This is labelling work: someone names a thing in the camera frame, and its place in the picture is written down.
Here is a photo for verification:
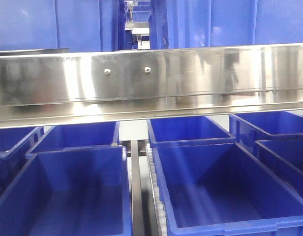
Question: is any silver steel tray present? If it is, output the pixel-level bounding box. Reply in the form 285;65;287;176
0;48;69;57

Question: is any white roller track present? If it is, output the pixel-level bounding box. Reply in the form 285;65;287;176
146;143;168;236

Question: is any steel divider rail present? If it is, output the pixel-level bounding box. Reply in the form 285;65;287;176
131;140;145;236

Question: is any blue bin upper left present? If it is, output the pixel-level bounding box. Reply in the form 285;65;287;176
0;0;124;52

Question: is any stainless steel shelf front rail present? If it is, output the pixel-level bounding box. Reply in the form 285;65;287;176
0;43;303;128

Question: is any blue bin lower right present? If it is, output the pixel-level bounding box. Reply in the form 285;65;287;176
255;139;303;185

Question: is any blue bin rear right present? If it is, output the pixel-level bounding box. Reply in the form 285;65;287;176
229;111;303;154

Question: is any blue bin far left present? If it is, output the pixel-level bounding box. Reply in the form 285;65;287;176
0;127;44;196

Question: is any blue bin rear lower left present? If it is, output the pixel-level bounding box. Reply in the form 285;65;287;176
25;121;120;159

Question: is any blue bin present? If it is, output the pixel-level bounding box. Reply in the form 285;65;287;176
152;144;303;236
0;147;132;236
229;111;303;154
25;121;120;159
0;0;124;52
147;116;236;148
149;0;303;49
0;127;44;196
255;139;303;185

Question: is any blue bin rear lower centre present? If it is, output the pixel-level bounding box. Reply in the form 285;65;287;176
147;116;236;148

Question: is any blue bin upper centre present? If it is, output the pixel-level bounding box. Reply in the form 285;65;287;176
149;0;303;49

